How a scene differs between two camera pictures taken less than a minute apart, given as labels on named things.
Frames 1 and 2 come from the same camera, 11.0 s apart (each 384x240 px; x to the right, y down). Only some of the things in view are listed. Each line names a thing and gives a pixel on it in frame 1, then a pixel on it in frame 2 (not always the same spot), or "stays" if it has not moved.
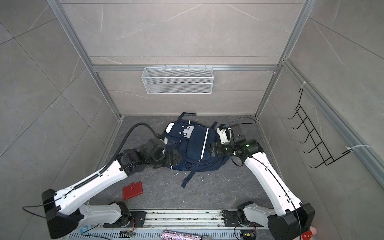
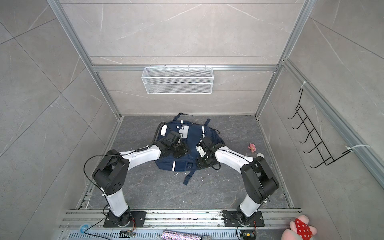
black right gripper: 213,150 -> 201,164
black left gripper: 170,160 -> 186,150
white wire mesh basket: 177,80 stays
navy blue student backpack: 192,141 stays
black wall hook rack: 313,133 stays
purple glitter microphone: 171,235 stays
